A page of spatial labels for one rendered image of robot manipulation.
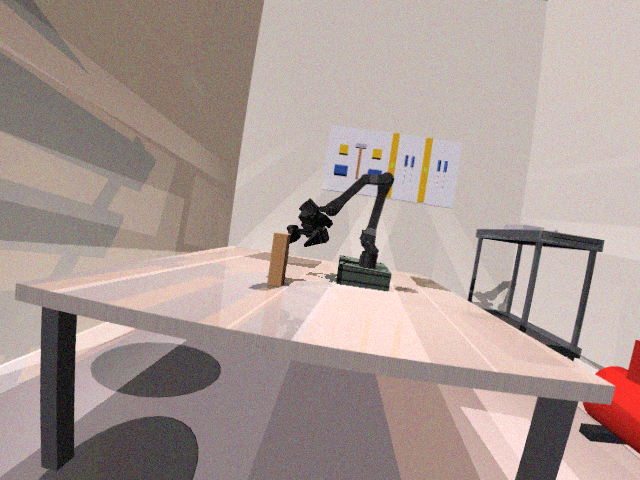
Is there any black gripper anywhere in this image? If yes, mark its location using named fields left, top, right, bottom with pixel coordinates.
left=287, top=219, right=329, bottom=247

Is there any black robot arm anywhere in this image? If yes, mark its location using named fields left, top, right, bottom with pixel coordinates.
left=298, top=172, right=394, bottom=270

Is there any brown wooden post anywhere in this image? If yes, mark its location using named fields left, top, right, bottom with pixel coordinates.
left=267, top=232, right=291, bottom=287

